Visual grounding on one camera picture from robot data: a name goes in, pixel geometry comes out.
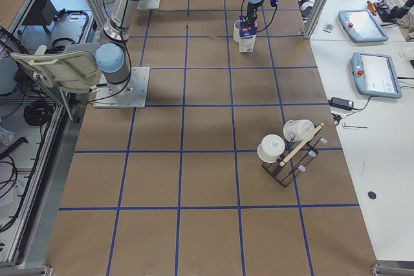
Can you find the grey office chair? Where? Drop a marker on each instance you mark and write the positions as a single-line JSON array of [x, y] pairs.
[[71, 71]]

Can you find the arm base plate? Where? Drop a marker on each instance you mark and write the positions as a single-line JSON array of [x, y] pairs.
[[116, 96], [148, 5]]

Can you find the white mug on rack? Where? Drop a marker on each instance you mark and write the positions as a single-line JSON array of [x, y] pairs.
[[297, 130], [271, 148]]

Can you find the hex key tool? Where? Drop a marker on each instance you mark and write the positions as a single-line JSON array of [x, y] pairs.
[[345, 126]]

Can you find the blue white milk carton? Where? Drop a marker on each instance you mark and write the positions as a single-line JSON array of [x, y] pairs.
[[247, 36]]

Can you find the teach pendant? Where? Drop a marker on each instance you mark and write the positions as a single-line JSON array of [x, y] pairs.
[[361, 26], [375, 75]]

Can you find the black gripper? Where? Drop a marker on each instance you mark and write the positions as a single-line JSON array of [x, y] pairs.
[[251, 8]]

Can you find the far teach pendant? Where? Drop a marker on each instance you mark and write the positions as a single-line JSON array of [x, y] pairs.
[[361, 26]]

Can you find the black wire mug rack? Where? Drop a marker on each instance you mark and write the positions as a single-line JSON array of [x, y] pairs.
[[285, 175]]

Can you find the white grey-lined mug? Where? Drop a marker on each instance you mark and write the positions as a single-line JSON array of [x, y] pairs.
[[236, 32]]

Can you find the black power brick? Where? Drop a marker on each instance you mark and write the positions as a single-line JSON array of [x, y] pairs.
[[341, 103]]

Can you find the near teach pendant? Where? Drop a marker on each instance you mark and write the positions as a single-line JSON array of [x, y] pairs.
[[375, 75]]

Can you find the wooden rack handle bar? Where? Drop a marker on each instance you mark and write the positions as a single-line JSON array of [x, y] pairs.
[[306, 140]]

